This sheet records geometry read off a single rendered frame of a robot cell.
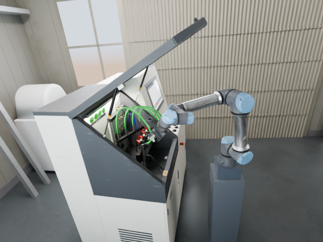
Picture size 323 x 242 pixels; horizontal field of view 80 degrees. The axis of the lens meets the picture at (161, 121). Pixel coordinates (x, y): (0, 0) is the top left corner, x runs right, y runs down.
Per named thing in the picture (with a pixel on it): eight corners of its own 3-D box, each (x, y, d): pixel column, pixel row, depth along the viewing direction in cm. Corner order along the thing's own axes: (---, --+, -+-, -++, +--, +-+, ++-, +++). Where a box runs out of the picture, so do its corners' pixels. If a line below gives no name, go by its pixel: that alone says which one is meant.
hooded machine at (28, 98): (60, 149, 370) (35, 79, 313) (90, 149, 363) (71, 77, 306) (34, 175, 306) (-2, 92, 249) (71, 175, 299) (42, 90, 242)
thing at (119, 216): (171, 268, 171) (166, 204, 138) (111, 256, 184) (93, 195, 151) (180, 204, 233) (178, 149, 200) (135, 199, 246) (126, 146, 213)
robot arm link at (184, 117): (187, 107, 119) (171, 108, 115) (196, 114, 109) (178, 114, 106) (185, 119, 122) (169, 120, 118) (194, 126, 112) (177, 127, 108)
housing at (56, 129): (111, 256, 184) (68, 111, 121) (85, 251, 190) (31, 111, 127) (149, 164, 307) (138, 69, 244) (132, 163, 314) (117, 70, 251)
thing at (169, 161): (167, 199, 142) (165, 182, 135) (161, 199, 143) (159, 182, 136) (178, 151, 196) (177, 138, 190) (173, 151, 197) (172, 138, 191)
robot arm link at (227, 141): (229, 146, 161) (230, 132, 156) (240, 154, 150) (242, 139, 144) (217, 150, 158) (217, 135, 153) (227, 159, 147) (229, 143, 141)
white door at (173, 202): (172, 258, 169) (167, 201, 140) (169, 257, 170) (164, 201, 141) (180, 199, 226) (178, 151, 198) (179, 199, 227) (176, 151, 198)
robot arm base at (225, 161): (234, 156, 165) (235, 146, 161) (239, 167, 151) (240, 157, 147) (216, 156, 166) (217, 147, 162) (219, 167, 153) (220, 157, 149)
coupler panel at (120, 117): (122, 134, 185) (117, 103, 172) (119, 134, 185) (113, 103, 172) (127, 127, 196) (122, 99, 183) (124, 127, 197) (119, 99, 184)
